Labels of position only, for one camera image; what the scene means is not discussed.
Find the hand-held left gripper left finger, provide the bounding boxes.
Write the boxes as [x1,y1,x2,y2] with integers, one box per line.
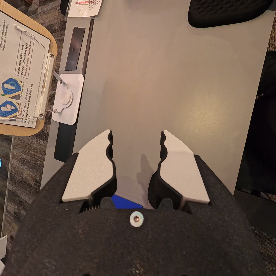
[62,130,118,208]

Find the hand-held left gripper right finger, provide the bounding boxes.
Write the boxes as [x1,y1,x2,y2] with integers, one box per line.
[148,130,210,210]

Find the blue plastic bin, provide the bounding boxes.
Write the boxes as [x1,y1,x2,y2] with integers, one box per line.
[111,194,143,209]

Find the white stand base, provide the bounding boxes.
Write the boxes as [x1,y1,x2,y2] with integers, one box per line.
[52,73,84,125]

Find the person's dark clothing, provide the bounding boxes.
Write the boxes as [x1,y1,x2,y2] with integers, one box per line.
[235,50,276,202]

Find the wooden instruction board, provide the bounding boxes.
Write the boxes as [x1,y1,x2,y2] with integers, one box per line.
[0,0,58,137]

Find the laminated paper sheet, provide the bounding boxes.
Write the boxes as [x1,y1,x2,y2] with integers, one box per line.
[67,0,104,18]

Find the black wrist rest pad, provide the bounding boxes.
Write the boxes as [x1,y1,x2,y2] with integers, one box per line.
[188,0,270,28]

